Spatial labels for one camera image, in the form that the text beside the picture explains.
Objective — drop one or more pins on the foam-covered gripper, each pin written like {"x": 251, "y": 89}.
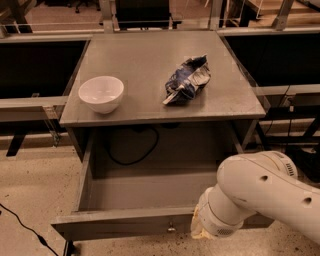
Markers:
{"x": 213, "y": 222}

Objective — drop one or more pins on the grey top drawer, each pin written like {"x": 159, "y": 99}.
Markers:
{"x": 135, "y": 180}

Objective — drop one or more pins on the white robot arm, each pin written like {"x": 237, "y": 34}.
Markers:
{"x": 266, "y": 183}

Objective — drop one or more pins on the brass drawer knob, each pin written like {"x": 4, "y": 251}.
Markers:
{"x": 171, "y": 228}

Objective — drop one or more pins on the black floor stand foot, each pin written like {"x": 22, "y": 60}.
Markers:
{"x": 69, "y": 248}

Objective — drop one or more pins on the crumpled blue chip bag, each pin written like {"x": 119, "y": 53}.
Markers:
{"x": 187, "y": 81}

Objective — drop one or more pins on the white ceramic bowl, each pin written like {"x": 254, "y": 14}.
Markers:
{"x": 102, "y": 94}

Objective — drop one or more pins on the right metal rail frame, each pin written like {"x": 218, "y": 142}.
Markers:
{"x": 287, "y": 89}

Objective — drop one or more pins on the metal rail frame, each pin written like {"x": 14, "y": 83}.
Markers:
{"x": 31, "y": 109}
{"x": 287, "y": 89}

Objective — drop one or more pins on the left metal rail frame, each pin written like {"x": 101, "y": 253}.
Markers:
{"x": 31, "y": 109}

